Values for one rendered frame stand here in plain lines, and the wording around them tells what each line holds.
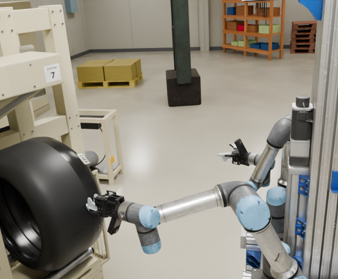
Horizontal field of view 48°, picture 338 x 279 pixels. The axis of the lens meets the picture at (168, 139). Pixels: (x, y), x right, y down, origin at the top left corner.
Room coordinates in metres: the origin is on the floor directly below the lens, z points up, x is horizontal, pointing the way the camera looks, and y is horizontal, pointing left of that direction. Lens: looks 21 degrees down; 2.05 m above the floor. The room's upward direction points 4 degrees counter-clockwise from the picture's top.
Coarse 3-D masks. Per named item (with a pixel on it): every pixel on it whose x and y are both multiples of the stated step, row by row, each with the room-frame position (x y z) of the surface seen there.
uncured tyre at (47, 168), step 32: (0, 160) 1.43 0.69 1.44; (32, 160) 1.40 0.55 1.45; (64, 160) 1.45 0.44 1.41; (0, 192) 1.66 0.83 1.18; (32, 192) 1.30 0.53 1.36; (64, 192) 1.34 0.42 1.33; (96, 192) 1.44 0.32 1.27; (0, 224) 1.58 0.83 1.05; (32, 224) 1.67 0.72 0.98; (64, 224) 1.28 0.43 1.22; (96, 224) 1.40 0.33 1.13; (32, 256) 1.49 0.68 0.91; (64, 256) 1.29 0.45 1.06
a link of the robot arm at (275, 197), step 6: (270, 192) 1.89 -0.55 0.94; (276, 192) 1.89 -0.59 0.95; (282, 192) 1.88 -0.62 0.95; (270, 198) 1.86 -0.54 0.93; (276, 198) 1.84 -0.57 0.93; (282, 198) 1.83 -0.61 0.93; (270, 204) 1.85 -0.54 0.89; (276, 204) 1.83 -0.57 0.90; (282, 204) 1.83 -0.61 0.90; (270, 210) 1.85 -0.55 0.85; (276, 210) 1.83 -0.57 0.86; (282, 210) 1.83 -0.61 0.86; (276, 216) 1.83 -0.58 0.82; (282, 216) 1.83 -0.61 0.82
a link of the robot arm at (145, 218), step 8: (128, 208) 1.20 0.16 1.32; (136, 208) 1.19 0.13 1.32; (144, 208) 1.18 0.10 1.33; (152, 208) 1.17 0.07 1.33; (128, 216) 1.18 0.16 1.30; (136, 216) 1.16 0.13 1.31; (144, 216) 1.15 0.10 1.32; (152, 216) 1.15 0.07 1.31; (136, 224) 1.17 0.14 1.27; (144, 224) 1.14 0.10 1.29; (152, 224) 1.14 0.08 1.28
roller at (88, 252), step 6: (84, 252) 1.49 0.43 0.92; (90, 252) 1.51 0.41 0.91; (78, 258) 1.46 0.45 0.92; (84, 258) 1.47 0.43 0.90; (66, 264) 1.41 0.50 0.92; (72, 264) 1.42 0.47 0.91; (78, 264) 1.44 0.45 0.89; (60, 270) 1.38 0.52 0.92; (66, 270) 1.39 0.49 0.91; (48, 276) 1.34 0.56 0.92; (54, 276) 1.35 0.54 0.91; (60, 276) 1.36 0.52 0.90
